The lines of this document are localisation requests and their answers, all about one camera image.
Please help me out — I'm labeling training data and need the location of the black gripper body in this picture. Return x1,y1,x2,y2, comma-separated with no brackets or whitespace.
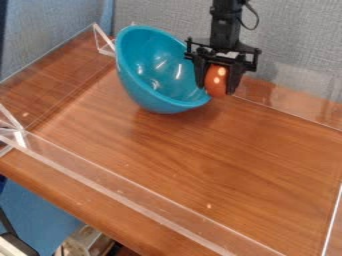
184,37,262,72

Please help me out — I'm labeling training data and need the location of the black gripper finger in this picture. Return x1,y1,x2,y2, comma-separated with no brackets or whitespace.
193,58,208,88
227,63,244,95

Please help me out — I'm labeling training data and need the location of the brown and white toy mushroom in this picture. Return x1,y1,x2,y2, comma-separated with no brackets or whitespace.
204,64,228,97

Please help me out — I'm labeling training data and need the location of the dark stand at left edge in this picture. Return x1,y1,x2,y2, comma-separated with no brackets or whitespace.
0,207,40,256

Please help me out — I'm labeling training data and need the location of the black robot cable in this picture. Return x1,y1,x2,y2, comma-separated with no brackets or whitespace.
238,0,260,32

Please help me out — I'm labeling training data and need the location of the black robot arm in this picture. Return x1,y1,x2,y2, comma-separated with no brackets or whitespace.
184,0,262,95

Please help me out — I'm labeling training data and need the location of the blue plastic bowl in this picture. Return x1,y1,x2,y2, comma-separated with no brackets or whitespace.
115,25,211,114

